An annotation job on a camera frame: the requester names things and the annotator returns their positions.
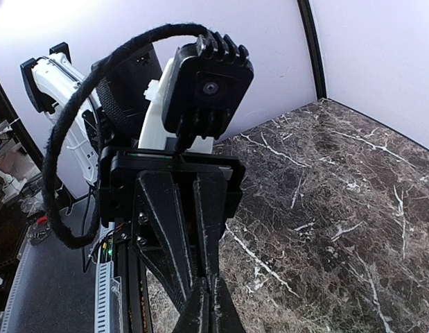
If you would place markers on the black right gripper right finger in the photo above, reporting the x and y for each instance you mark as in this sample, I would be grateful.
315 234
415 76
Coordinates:
223 314

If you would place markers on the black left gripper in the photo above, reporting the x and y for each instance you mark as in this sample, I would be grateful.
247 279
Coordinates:
179 207

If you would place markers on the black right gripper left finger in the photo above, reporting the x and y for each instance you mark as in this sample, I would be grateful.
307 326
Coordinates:
195 315

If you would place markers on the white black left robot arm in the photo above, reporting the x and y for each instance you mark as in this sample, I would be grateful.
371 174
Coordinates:
145 145

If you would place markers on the white slotted cable duct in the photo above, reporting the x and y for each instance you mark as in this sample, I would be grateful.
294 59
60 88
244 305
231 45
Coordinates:
107 299

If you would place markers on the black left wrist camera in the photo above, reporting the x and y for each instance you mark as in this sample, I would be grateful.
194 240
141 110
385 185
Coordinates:
208 81

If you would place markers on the black frame post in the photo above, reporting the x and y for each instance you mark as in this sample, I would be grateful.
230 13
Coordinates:
307 18

